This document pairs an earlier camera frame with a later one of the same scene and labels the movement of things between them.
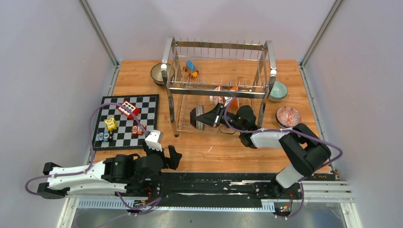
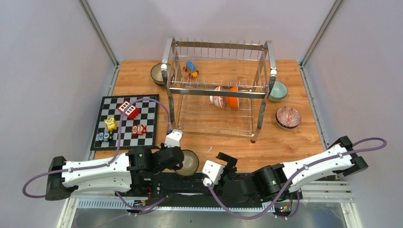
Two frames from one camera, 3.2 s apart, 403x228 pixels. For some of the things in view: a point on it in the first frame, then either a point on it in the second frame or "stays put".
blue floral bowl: x=288 y=123 stays put
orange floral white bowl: x=214 y=99 stays put
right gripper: x=212 y=118 -> x=231 y=162
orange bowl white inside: x=234 y=102 stays put
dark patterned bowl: x=199 y=110 -> x=190 y=164
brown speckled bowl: x=156 y=75 stays put
